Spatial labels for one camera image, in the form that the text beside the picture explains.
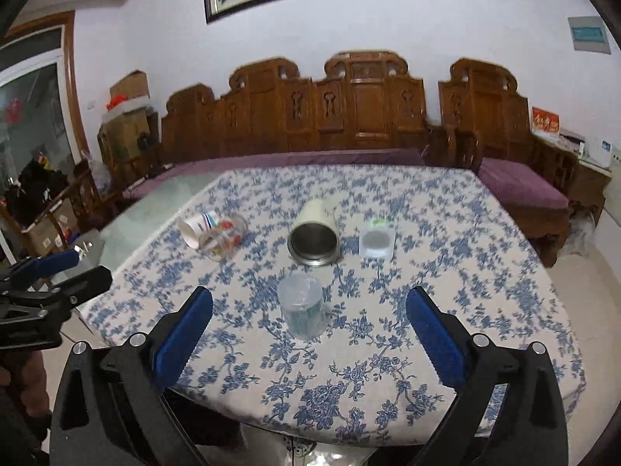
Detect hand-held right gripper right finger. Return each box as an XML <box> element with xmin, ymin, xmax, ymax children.
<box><xmin>405</xmin><ymin>285</ymin><xmax>571</xmax><ymax>466</ymax></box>

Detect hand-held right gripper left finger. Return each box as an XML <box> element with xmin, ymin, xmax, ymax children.
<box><xmin>49</xmin><ymin>285</ymin><xmax>214</xmax><ymax>466</ymax></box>

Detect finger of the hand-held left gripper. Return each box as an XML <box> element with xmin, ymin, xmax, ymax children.
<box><xmin>0</xmin><ymin>265</ymin><xmax>113</xmax><ymax>323</ymax></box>
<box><xmin>0</xmin><ymin>242</ymin><xmax>93</xmax><ymax>294</ymax></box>

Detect person's left forearm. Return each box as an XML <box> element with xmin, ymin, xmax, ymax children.
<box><xmin>0</xmin><ymin>348</ymin><xmax>52</xmax><ymax>447</ymax></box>

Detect white paper cup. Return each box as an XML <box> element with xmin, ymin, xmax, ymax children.
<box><xmin>178</xmin><ymin>210</ymin><xmax>221</xmax><ymax>249</ymax></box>

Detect printed glass cup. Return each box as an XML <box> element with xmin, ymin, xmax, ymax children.
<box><xmin>200</xmin><ymin>214</ymin><xmax>249</xmax><ymax>259</ymax></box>

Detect square clear plastic cup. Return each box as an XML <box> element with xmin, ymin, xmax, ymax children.
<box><xmin>358</xmin><ymin>218</ymin><xmax>397</xmax><ymax>259</ymax></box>

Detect blue floral tablecloth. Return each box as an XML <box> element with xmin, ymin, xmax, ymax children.
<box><xmin>80</xmin><ymin>167</ymin><xmax>585</xmax><ymax>445</ymax></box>

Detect wooden chair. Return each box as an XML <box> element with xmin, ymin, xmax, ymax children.
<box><xmin>46</xmin><ymin>165</ymin><xmax>120</xmax><ymax>236</ymax></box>

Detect stacked cardboard boxes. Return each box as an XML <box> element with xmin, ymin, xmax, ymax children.
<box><xmin>97</xmin><ymin>108</ymin><xmax>162</xmax><ymax>183</ymax></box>

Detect white steel-lined mug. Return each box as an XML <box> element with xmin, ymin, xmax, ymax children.
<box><xmin>287</xmin><ymin>198</ymin><xmax>341</xmax><ymax>268</ymax></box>

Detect purple armchair cushion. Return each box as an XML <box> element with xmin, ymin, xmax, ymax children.
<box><xmin>478</xmin><ymin>156</ymin><xmax>571</xmax><ymax>210</ymax></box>

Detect cardboard box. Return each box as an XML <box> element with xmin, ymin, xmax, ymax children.
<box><xmin>109</xmin><ymin>70</ymin><xmax>149</xmax><ymax>104</ymax></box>

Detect long purple sofa cushion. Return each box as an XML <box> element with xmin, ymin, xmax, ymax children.
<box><xmin>121</xmin><ymin>148</ymin><xmax>427</xmax><ymax>201</ymax></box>

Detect wooden side table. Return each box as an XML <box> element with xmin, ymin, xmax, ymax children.
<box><xmin>534</xmin><ymin>133</ymin><xmax>613</xmax><ymax>217</ymax></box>

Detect carved wooden armchair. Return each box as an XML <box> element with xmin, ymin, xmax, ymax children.
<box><xmin>435</xmin><ymin>57</ymin><xmax>579</xmax><ymax>269</ymax></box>

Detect red desk calendar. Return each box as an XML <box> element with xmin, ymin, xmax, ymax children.
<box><xmin>530</xmin><ymin>106</ymin><xmax>562</xmax><ymax>137</ymax></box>

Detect white appliance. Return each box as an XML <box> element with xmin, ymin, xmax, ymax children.
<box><xmin>579</xmin><ymin>138</ymin><xmax>619</xmax><ymax>172</ymax></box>

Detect carved wooden sofa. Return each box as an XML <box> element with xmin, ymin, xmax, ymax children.
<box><xmin>159</xmin><ymin>50</ymin><xmax>432</xmax><ymax>170</ymax></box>

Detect grey wall panel box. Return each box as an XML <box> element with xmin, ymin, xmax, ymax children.
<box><xmin>567</xmin><ymin>14</ymin><xmax>613</xmax><ymax>55</ymax></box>

